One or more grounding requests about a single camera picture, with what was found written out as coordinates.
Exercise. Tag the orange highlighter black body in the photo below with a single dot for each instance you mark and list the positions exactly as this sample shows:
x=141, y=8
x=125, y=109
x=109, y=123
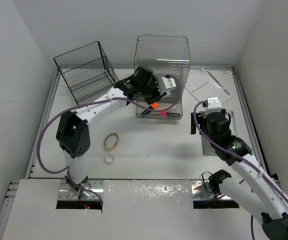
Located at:
x=153, y=106

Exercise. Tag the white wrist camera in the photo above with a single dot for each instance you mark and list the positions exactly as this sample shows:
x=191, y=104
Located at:
x=166, y=84
x=212, y=105

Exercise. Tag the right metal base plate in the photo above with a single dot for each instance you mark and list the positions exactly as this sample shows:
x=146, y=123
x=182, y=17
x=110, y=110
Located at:
x=201, y=192

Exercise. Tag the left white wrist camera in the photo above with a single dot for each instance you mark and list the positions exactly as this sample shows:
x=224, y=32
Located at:
x=166, y=84

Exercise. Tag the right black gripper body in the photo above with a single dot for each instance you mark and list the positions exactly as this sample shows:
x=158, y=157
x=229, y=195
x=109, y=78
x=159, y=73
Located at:
x=202, y=123

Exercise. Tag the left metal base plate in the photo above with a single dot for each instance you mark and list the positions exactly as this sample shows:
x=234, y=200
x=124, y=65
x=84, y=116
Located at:
x=68, y=193

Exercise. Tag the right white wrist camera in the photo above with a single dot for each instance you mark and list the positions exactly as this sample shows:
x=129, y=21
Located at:
x=212, y=105

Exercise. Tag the pink highlighter black body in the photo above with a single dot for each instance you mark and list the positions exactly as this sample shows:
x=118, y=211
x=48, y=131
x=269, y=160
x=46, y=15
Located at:
x=172, y=114

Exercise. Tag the clear tape roll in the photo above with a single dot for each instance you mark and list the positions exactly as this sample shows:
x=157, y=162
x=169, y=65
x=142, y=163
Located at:
x=109, y=159

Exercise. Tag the beige masking tape roll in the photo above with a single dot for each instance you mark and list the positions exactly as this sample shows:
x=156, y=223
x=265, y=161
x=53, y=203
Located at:
x=111, y=141

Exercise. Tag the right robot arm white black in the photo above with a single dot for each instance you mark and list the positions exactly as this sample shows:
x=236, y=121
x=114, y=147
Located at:
x=265, y=200

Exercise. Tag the metal base plate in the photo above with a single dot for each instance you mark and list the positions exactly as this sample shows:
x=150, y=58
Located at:
x=68, y=193
x=201, y=192

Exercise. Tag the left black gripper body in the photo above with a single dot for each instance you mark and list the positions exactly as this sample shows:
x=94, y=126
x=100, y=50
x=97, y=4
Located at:
x=150, y=90

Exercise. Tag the white instruction sheet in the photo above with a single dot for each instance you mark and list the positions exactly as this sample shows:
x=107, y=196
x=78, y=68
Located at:
x=202, y=86

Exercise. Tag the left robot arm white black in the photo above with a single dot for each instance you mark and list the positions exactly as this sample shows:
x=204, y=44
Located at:
x=73, y=133

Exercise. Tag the black wire mesh rack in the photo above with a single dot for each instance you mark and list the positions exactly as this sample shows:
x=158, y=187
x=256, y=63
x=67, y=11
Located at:
x=87, y=72

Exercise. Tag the clear plastic drawer cabinet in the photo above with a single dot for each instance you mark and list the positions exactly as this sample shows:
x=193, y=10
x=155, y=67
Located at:
x=165, y=55

